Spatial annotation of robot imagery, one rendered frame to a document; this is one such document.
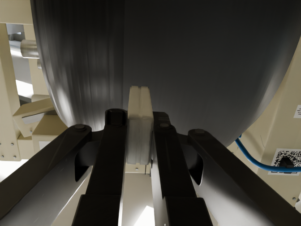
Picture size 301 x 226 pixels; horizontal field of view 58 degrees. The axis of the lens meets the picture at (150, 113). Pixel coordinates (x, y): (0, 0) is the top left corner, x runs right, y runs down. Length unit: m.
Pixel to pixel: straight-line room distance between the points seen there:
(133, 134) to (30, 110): 0.94
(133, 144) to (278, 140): 0.52
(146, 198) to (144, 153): 4.98
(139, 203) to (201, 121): 4.73
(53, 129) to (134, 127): 0.82
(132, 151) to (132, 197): 4.99
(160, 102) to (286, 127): 0.38
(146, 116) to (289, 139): 0.54
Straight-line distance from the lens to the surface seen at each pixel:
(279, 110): 0.61
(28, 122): 1.10
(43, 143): 0.96
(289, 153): 0.69
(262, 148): 0.66
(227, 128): 0.37
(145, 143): 0.16
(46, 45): 0.32
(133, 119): 0.15
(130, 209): 4.95
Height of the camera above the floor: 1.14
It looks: 28 degrees up
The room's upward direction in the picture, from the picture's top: 176 degrees counter-clockwise
